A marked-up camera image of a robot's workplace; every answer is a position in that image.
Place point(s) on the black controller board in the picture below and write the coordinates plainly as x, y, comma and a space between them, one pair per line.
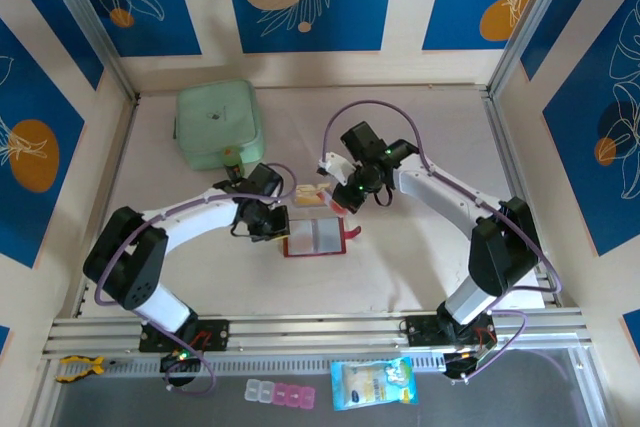
462, 367
180, 362

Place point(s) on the aluminium side rail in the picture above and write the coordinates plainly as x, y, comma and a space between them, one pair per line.
120, 147
505, 147

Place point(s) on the aluminium mounting rail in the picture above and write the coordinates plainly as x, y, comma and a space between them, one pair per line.
320, 329

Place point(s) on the small brown bottle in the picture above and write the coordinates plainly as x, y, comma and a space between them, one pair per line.
232, 157

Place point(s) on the red white card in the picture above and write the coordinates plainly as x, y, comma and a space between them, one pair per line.
334, 208

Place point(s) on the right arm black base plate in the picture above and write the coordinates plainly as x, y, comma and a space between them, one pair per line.
420, 332

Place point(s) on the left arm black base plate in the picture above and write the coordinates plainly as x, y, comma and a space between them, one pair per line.
215, 334

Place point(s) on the blue white snack packet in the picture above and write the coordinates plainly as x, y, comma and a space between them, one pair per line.
372, 384

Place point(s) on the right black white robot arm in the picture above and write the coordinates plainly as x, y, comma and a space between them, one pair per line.
505, 247

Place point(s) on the mint green zipper pouch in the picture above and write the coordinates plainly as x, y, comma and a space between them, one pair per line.
215, 117

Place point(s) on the white pink pill organizer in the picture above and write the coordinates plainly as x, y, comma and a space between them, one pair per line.
280, 393

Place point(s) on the grey metal shelf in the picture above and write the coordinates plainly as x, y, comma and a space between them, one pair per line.
150, 409

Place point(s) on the red leather card holder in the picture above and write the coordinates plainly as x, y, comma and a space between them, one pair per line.
330, 237

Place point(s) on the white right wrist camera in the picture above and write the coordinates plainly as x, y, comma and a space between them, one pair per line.
332, 167

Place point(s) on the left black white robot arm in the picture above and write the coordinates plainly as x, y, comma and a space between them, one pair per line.
130, 257

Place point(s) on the aluminium frame post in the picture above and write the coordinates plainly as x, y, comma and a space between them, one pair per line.
87, 12
542, 12

